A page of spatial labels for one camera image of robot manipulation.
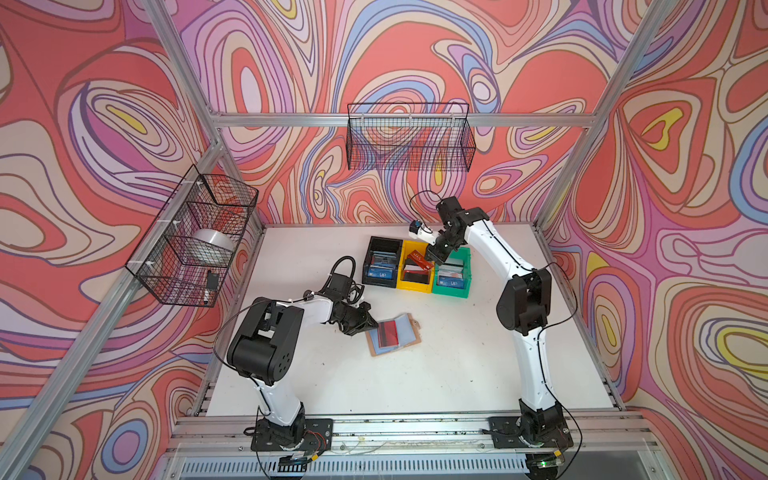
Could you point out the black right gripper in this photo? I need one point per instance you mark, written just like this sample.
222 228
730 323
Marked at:
434 254

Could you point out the black plastic bin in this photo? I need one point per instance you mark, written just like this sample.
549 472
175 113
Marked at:
381 262

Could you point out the brown leather card holder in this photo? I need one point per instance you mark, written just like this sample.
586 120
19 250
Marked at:
409 335

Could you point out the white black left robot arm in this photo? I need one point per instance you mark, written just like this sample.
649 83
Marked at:
263 347

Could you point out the black wire basket left wall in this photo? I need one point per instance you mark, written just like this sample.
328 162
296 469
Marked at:
185 258

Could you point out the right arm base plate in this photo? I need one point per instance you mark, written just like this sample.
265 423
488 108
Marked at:
526 432

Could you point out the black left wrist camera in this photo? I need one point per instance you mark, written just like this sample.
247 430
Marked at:
343 287

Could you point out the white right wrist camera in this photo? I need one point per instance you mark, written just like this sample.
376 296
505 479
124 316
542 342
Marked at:
419 231

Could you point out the yellow plastic bin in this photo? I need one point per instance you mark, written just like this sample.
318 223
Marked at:
410 277

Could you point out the red VIP card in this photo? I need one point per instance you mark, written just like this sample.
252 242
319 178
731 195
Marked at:
417 259

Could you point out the black wire basket back wall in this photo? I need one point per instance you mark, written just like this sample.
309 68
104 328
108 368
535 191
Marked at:
409 136

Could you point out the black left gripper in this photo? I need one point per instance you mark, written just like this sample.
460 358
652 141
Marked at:
364 318

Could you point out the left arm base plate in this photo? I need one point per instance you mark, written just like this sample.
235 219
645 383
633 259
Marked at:
304 435

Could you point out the silver tape roll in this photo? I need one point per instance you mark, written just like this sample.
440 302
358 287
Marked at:
211 247

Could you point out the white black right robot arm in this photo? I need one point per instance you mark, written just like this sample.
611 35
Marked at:
523 307

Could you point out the black wire basket wall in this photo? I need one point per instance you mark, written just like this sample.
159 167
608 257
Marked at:
409 136
185 258

